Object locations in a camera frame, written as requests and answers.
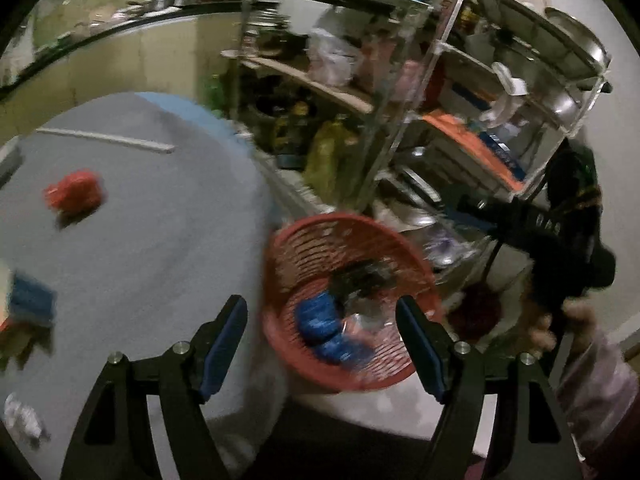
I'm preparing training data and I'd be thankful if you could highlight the yellow bag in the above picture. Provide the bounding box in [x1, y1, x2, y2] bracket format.
[302, 117, 358, 201]

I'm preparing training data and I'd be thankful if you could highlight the metal shelf rack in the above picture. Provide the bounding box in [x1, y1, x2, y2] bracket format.
[222, 0, 614, 283]

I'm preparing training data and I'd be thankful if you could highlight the white crumpled paper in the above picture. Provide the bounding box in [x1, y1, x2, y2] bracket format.
[2, 392, 51, 448]

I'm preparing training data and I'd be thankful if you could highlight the blue crumpled wrapper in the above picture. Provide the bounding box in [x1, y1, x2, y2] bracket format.
[294, 294, 346, 346]
[314, 334, 377, 370]

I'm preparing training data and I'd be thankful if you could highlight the red plastic bag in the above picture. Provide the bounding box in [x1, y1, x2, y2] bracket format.
[44, 170, 106, 221]

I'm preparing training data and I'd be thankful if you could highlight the long white stick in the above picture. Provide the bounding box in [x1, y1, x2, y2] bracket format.
[35, 127, 176, 155]

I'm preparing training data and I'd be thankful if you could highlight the white plastic bag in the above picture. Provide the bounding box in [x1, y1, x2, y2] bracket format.
[306, 25, 361, 86]

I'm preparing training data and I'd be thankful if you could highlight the red plastic mesh basket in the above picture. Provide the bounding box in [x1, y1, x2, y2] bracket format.
[262, 212, 444, 394]

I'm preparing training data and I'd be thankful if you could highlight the clear crumpled plastic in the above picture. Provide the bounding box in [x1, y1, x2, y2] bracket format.
[345, 310, 397, 347]

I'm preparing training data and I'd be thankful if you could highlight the person's right hand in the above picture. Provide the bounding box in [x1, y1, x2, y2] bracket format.
[522, 297, 601, 361]

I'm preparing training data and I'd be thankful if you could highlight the grey table cover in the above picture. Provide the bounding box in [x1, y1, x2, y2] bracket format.
[0, 92, 281, 480]

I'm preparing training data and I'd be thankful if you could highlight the green bottle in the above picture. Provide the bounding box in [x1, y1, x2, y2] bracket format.
[206, 74, 226, 113]

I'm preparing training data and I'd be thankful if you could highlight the orange flat box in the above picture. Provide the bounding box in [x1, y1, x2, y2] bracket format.
[422, 110, 526, 192]

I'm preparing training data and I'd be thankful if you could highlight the large steel pot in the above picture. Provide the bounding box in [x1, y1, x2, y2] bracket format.
[542, 6, 612, 133]

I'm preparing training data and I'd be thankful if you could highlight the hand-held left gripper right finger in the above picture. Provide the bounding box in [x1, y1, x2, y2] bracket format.
[395, 295, 587, 480]

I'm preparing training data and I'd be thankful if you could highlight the beige kitchen counter cabinet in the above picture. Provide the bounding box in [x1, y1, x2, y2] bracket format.
[0, 1, 251, 136]

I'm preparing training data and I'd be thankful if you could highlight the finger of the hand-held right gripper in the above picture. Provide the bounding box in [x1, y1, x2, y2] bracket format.
[456, 195, 523, 242]

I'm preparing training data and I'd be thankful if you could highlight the black crumpled wrapper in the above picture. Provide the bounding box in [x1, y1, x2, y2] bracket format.
[329, 260, 397, 302]

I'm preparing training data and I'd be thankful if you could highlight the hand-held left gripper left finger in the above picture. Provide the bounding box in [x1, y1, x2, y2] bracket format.
[60, 295, 249, 480]

